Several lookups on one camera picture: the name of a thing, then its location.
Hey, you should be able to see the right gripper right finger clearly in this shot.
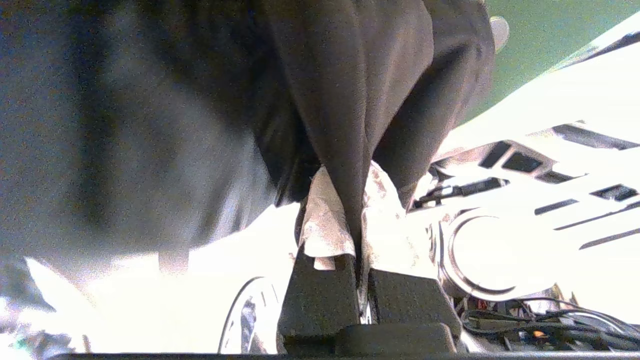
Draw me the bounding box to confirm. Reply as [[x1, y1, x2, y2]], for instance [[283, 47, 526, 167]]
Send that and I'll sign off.
[[360, 161, 463, 347]]

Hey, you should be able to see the black cable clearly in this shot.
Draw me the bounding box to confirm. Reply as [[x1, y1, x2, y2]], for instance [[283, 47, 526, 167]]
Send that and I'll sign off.
[[459, 296, 640, 352]]

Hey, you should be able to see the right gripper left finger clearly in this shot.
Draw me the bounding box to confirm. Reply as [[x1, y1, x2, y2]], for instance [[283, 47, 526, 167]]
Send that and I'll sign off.
[[277, 166, 362, 352]]

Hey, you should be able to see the dark brown garment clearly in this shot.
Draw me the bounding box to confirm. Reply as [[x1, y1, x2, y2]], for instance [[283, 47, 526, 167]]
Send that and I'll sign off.
[[0, 0, 497, 266]]

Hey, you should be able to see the white slotted laundry basket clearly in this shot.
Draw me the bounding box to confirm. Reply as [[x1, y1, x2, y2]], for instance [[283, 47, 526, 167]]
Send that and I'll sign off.
[[410, 10, 640, 323]]

